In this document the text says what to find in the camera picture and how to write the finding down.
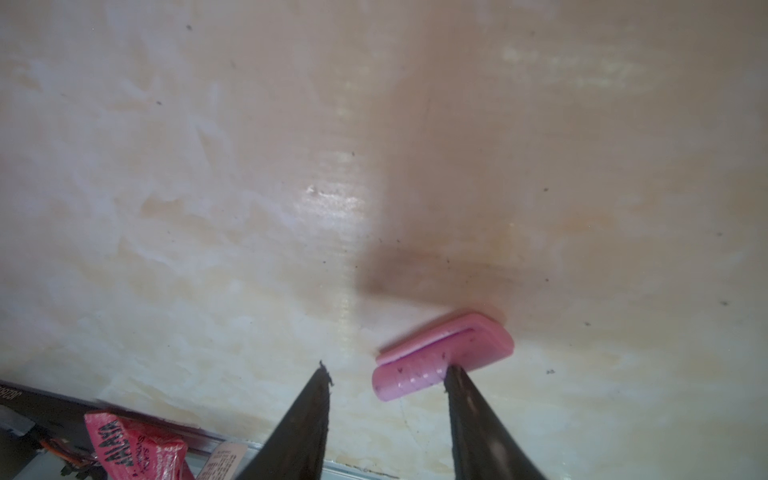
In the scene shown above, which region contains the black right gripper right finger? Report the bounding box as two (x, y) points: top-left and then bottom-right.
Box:
(444, 365), (545, 480)

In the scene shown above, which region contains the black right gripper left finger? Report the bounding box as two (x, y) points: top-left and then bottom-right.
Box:
(237, 362), (333, 479)

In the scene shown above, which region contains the pink pen cap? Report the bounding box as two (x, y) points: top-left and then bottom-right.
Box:
(372, 312), (515, 402)

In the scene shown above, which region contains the pink snack packet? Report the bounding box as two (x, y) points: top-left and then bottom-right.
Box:
(84, 411), (194, 480)

